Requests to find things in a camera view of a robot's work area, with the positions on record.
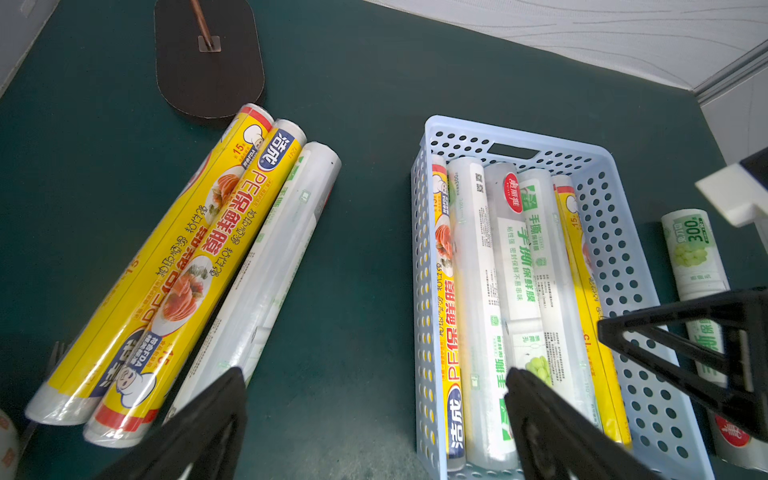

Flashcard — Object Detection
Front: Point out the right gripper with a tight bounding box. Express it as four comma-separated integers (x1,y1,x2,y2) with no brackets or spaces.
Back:
598,287,767,441

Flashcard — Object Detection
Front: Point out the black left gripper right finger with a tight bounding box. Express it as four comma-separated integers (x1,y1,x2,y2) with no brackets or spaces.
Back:
505,368,660,479

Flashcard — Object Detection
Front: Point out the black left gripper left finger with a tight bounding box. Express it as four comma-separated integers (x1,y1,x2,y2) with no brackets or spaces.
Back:
96,367,247,479

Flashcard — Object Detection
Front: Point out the yellow wrap roll chef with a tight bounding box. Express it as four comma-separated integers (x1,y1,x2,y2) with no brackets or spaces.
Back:
552,175,632,450

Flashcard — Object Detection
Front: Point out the yellow wrap roll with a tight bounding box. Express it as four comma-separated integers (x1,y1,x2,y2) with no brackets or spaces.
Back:
25,103,274,426
431,155,466,472
83,119,307,448

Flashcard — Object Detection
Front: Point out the blue plastic basket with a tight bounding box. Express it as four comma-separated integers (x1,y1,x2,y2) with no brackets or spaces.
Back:
410,115,714,479

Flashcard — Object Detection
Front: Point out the white red wrap roll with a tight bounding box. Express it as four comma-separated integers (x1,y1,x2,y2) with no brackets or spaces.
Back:
167,142,342,418

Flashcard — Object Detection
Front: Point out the white green grape wrap roll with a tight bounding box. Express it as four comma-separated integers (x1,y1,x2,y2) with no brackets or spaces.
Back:
448,157,517,471

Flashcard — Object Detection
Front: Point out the white patterned round fan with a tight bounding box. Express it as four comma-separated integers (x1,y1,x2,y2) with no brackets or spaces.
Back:
0,411,20,480

